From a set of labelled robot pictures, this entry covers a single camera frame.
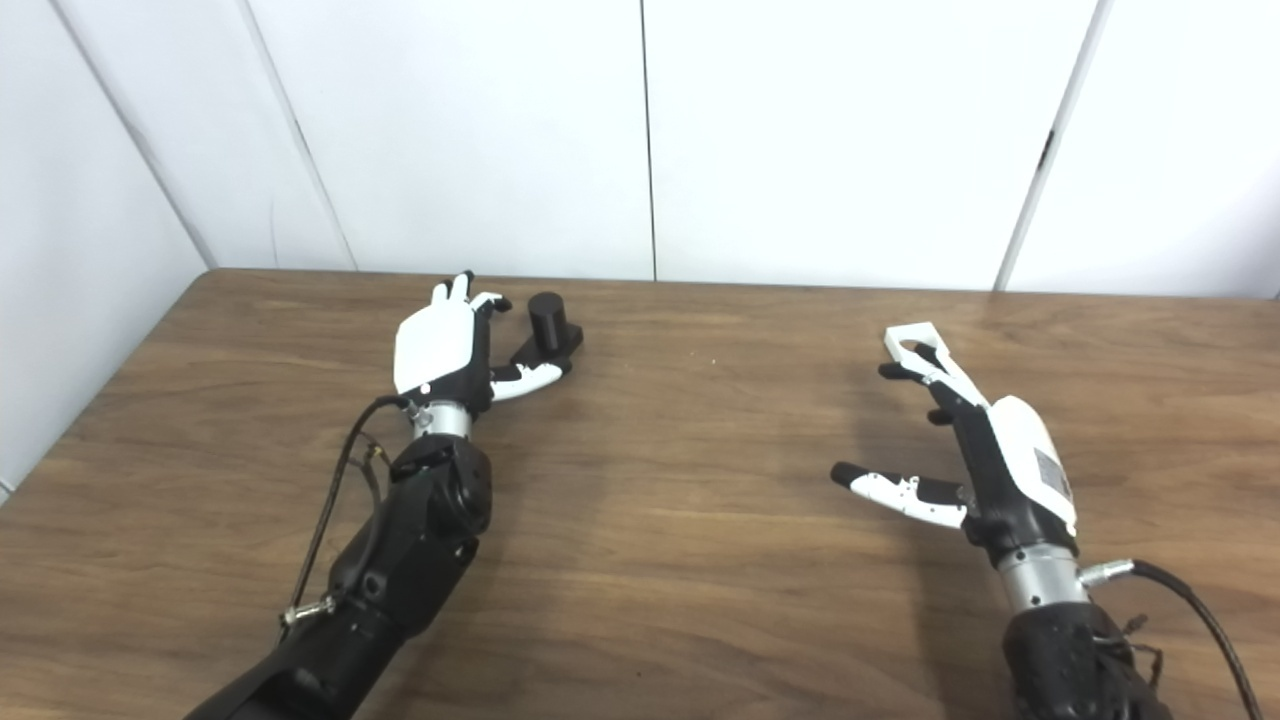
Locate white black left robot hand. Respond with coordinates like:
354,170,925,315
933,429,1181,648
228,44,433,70
393,271,573,416

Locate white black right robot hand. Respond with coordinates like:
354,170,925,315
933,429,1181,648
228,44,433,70
830,345,1079,573

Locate black peg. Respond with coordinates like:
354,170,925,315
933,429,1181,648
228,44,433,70
510,291,585,376

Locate white square piece with hole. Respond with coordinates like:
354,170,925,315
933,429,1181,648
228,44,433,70
884,321,953,373

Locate thin left arm wires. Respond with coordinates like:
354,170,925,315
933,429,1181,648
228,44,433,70
353,433,393,513

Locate thin arm wires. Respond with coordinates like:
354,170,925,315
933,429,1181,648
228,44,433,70
353,433,393,513
1098,612,1168,693

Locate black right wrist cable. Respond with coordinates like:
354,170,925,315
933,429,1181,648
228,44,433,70
1078,558,1263,720

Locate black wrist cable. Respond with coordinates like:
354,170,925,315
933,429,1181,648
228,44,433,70
280,395,413,629
1078,558,1263,720

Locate thin right arm wires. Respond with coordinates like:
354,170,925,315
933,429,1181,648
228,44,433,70
1098,612,1168,693

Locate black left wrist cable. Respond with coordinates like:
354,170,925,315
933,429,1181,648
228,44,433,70
280,395,413,629

